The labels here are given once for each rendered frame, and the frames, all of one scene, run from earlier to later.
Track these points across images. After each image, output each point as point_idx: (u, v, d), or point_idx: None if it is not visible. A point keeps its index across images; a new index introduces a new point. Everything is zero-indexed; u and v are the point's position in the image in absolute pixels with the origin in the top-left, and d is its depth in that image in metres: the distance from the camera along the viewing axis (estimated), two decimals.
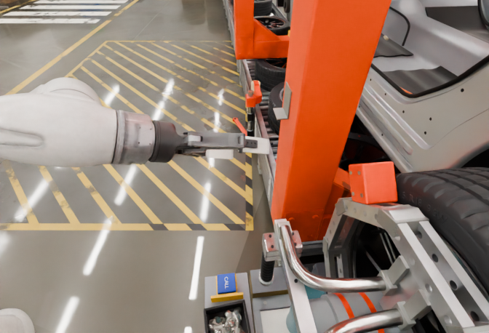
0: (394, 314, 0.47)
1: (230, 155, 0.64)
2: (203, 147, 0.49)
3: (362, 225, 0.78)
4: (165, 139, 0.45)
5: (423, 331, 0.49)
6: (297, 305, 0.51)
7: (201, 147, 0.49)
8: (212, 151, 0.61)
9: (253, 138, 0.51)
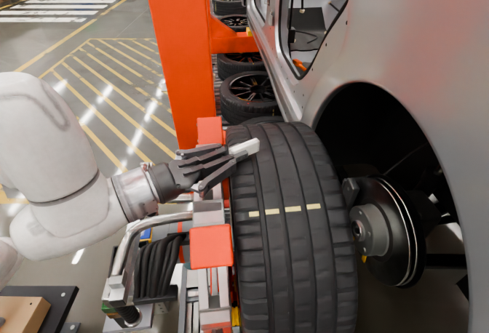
0: (188, 211, 0.69)
1: (254, 147, 0.60)
2: (204, 176, 0.54)
3: None
4: (168, 197, 0.49)
5: None
6: None
7: (203, 177, 0.54)
8: (235, 153, 0.58)
9: (244, 147, 0.57)
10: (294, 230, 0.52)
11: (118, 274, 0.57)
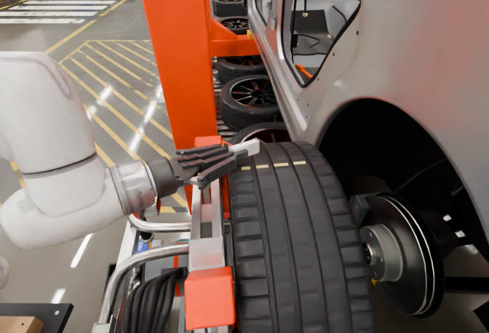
0: (185, 245, 0.62)
1: (254, 149, 0.60)
2: None
3: (231, 224, 1.00)
4: (166, 188, 0.48)
5: None
6: (124, 242, 0.66)
7: None
8: (235, 153, 0.57)
9: (244, 147, 0.57)
10: (283, 177, 0.56)
11: (105, 323, 0.50)
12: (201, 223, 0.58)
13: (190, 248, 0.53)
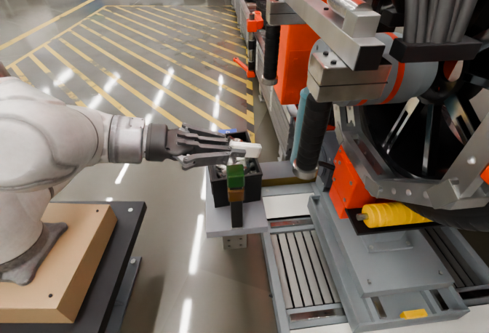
0: None
1: (256, 147, 0.59)
2: (196, 137, 0.56)
3: None
4: None
5: None
6: None
7: (195, 137, 0.56)
8: (234, 148, 0.58)
9: None
10: None
11: (370, 4, 0.30)
12: None
13: None
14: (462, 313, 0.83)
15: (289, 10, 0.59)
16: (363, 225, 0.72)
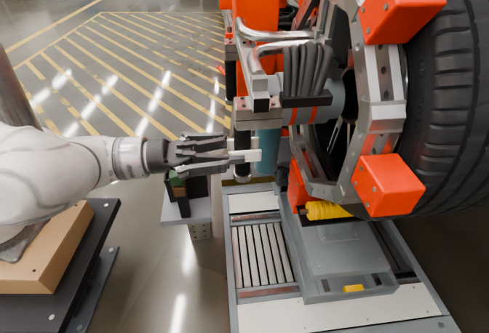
0: (316, 38, 0.59)
1: (254, 146, 0.60)
2: (195, 163, 0.56)
3: None
4: (155, 169, 0.54)
5: (341, 60, 0.60)
6: (242, 49, 0.63)
7: (194, 163, 0.56)
8: (233, 145, 0.60)
9: (243, 153, 0.56)
10: None
11: (262, 70, 0.47)
12: None
13: (346, 1, 0.49)
14: (394, 288, 1.01)
15: None
16: (308, 219, 0.89)
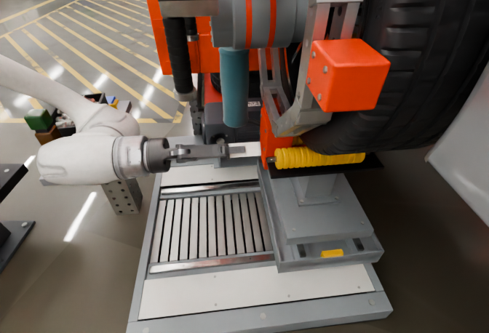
0: None
1: (256, 152, 0.59)
2: None
3: None
4: (153, 155, 0.53)
5: None
6: None
7: None
8: (234, 150, 0.58)
9: (242, 144, 0.58)
10: None
11: None
12: None
13: None
14: (378, 254, 0.91)
15: None
16: (277, 170, 0.79)
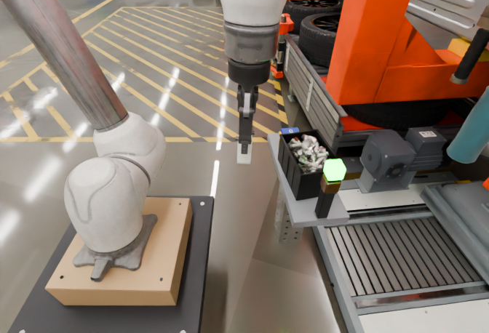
0: None
1: (240, 158, 0.60)
2: None
3: None
4: (247, 74, 0.44)
5: None
6: None
7: None
8: None
9: (249, 150, 0.58)
10: None
11: None
12: None
13: None
14: None
15: None
16: None
